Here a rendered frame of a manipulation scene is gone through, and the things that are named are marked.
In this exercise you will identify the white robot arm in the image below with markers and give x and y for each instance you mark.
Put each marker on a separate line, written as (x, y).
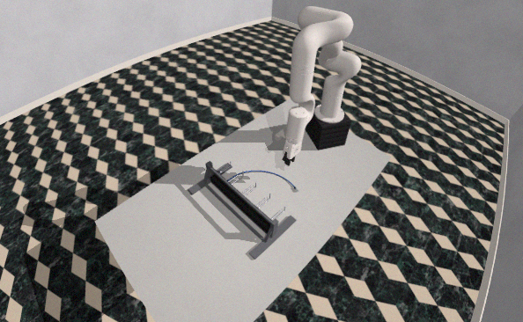
(322, 27)

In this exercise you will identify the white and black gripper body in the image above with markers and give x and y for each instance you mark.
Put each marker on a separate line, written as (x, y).
(292, 149)

